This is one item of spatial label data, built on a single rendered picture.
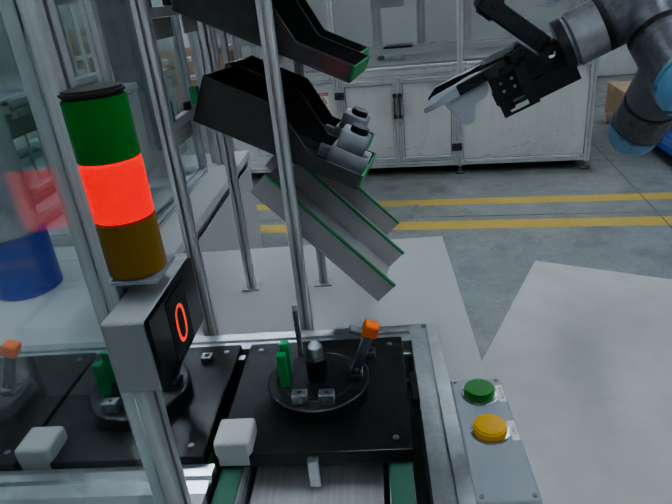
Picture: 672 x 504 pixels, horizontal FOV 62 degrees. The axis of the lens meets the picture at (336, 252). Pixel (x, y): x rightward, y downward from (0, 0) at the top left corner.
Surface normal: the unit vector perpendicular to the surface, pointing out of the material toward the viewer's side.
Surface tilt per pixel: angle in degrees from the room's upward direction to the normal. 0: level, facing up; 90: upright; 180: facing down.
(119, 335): 90
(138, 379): 90
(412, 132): 90
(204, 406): 0
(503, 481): 0
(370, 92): 90
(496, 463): 0
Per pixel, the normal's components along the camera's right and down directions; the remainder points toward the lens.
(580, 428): -0.09, -0.91
